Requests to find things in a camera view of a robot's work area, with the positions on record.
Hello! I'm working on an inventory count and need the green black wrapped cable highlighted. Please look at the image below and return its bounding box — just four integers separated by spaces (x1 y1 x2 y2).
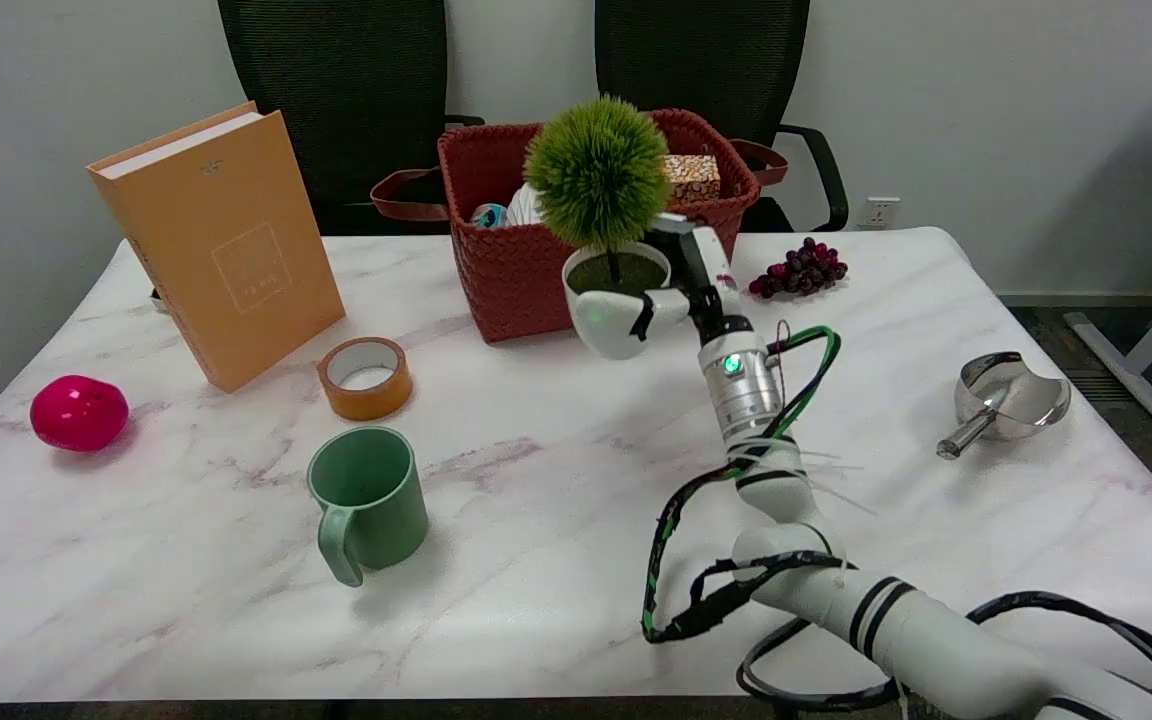
641 325 843 645

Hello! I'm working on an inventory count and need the orange patterned small box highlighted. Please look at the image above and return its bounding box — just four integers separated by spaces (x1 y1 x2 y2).
663 154 723 203

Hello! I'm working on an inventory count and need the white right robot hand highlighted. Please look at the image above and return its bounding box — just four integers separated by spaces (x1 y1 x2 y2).
639 213 754 342

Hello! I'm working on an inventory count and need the green ball plant white pot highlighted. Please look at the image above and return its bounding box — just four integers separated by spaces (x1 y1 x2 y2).
523 96 674 361

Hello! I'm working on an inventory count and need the black mesh office chair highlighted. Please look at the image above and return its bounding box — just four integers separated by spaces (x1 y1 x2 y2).
594 0 850 233
217 0 485 237

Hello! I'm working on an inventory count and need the red woven basket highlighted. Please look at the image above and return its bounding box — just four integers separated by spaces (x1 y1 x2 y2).
370 108 790 345

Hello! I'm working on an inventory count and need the dark purple grape bunch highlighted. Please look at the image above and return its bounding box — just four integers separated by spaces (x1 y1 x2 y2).
748 237 849 300

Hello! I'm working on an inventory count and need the green mug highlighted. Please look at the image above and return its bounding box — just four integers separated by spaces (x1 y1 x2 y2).
306 426 430 588

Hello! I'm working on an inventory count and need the black cable loop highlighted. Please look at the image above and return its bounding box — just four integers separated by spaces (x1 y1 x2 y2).
735 590 1152 714

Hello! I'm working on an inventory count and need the orange tape roll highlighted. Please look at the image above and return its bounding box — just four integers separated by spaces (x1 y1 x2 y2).
316 337 414 422

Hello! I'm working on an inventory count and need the orange hardcover book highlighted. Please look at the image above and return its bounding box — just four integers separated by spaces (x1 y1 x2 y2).
86 101 347 394

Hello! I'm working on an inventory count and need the white desk frame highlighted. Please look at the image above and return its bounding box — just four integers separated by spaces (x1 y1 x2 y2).
1064 97 1152 451

